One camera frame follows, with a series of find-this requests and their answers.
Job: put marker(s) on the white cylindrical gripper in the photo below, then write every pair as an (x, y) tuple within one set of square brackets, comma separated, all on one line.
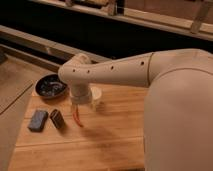
[(79, 97)]

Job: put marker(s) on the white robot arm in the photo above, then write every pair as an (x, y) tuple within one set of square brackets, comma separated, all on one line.
[(178, 108)]

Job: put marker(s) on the dark brown eraser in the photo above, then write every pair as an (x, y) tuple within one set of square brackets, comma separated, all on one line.
[(57, 119)]

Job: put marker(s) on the small white cup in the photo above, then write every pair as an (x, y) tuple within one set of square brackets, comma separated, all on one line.
[(96, 95)]

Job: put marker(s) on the black bowl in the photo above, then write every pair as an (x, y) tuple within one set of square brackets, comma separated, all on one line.
[(50, 86)]

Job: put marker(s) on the wooden cutting board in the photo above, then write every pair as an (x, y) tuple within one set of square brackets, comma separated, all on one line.
[(109, 137)]

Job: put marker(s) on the wooden shelf rail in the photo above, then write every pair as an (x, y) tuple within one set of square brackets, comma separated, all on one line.
[(45, 46)]

